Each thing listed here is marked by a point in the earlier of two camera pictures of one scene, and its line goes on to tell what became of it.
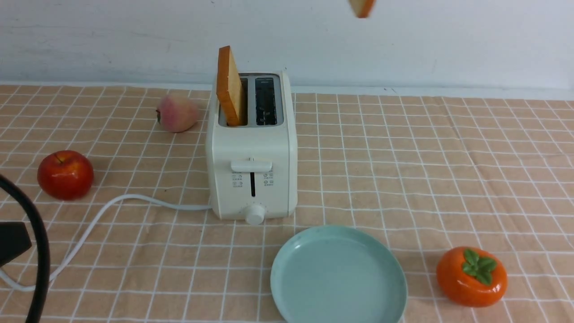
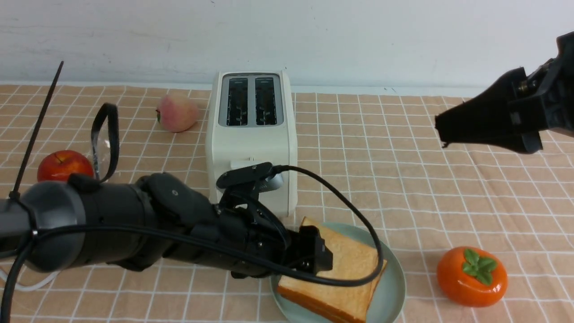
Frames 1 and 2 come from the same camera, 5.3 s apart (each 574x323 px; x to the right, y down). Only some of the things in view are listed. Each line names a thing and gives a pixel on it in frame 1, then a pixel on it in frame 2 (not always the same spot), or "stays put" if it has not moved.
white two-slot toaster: (253, 167) stays put
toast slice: (228, 91) to (344, 303)
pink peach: (177, 112) stays put
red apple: (66, 175) stays put
